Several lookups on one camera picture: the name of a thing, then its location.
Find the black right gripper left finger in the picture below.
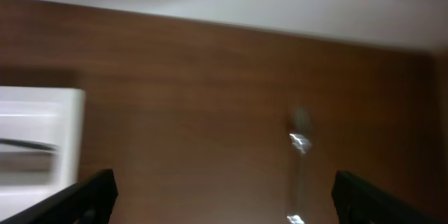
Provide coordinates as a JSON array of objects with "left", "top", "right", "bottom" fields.
[{"left": 1, "top": 169, "right": 118, "bottom": 224}]

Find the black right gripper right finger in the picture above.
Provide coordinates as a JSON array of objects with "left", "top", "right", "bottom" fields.
[{"left": 331, "top": 171, "right": 440, "bottom": 224}]

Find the steel fork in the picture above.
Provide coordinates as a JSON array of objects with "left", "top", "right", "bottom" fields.
[
  {"left": 286, "top": 106, "right": 312, "bottom": 224},
  {"left": 1, "top": 139, "right": 57, "bottom": 152}
]

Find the white cutlery tray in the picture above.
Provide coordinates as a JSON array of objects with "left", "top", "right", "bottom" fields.
[{"left": 1, "top": 86, "right": 85, "bottom": 219}]

